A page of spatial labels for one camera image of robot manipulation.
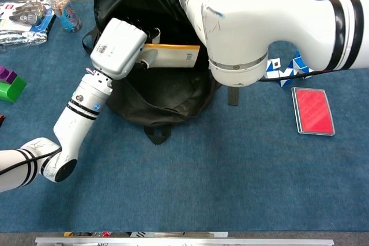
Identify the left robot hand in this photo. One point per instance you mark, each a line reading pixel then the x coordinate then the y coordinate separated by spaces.
pixel 118 47

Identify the yellow white padded envelope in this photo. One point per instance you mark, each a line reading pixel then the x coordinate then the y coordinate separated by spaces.
pixel 176 56

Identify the black backpack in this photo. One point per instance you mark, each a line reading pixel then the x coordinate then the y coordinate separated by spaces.
pixel 161 93

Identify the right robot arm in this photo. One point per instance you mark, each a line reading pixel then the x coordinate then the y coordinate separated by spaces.
pixel 245 27

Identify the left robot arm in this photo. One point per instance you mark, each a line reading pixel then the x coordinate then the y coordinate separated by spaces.
pixel 75 122

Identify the clear snack tube blue label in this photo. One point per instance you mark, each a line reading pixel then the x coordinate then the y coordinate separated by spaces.
pixel 67 12

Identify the silver foil plastic bag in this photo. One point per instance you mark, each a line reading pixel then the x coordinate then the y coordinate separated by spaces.
pixel 23 38

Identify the tape dispenser blister pack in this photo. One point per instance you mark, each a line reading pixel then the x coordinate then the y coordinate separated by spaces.
pixel 26 14

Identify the green toy block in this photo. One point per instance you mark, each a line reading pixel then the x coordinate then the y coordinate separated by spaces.
pixel 13 90

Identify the purple toy block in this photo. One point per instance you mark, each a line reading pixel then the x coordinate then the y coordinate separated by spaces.
pixel 7 74

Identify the blue white snake puzzle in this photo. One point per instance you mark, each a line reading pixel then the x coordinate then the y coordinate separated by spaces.
pixel 274 68

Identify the red card box clear case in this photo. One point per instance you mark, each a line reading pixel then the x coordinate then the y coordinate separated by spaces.
pixel 314 110

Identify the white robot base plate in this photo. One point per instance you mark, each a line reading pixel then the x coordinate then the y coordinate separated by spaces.
pixel 178 234

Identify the aluminium profile rail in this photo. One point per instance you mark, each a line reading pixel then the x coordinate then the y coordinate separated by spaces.
pixel 184 241

